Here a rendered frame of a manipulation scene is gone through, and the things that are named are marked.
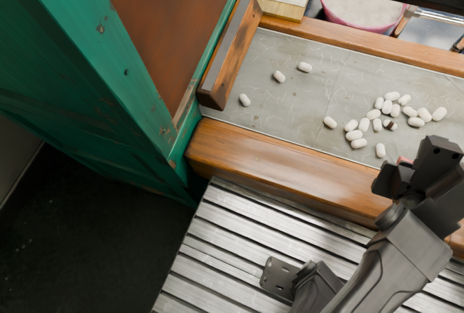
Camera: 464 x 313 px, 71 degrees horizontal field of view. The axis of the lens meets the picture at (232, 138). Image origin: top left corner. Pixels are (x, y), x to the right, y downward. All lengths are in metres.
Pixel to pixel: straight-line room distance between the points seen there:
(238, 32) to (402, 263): 0.58
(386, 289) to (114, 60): 0.41
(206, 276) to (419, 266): 0.49
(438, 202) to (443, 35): 0.73
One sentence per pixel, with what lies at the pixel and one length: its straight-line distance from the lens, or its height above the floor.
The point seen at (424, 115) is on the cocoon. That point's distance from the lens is 0.89.
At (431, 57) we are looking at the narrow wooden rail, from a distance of 0.97.
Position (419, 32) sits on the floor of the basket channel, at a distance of 1.13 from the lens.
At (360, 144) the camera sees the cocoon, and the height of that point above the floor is 0.76.
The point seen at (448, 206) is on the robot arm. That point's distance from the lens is 0.50.
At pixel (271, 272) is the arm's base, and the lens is 0.79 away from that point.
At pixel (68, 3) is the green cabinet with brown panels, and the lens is 0.35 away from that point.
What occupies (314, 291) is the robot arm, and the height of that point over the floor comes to 0.87.
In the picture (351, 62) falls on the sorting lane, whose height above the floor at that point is 0.74.
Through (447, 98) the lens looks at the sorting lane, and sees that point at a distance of 0.96.
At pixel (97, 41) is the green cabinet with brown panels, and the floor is 1.19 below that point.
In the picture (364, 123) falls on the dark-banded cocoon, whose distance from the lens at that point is 0.82.
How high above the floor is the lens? 1.47
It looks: 68 degrees down
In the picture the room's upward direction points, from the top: 8 degrees counter-clockwise
